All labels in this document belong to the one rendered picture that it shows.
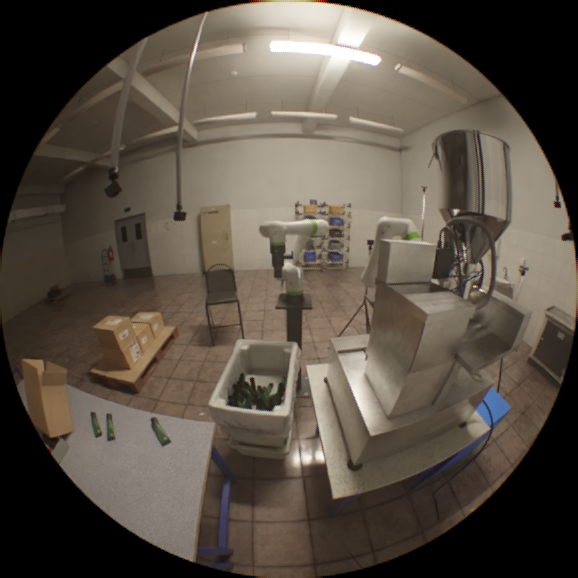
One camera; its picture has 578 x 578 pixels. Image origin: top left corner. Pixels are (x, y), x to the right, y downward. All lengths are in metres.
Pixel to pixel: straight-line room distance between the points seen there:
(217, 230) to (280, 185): 2.17
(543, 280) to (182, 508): 4.60
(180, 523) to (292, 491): 0.91
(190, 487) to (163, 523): 0.19
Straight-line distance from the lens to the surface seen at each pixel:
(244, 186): 6.11
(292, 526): 1.52
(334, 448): 0.86
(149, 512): 0.90
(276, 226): 1.15
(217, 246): 5.87
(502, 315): 0.78
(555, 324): 3.56
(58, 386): 1.22
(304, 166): 6.23
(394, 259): 0.55
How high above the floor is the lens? 1.52
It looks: 20 degrees down
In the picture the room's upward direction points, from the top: 1 degrees counter-clockwise
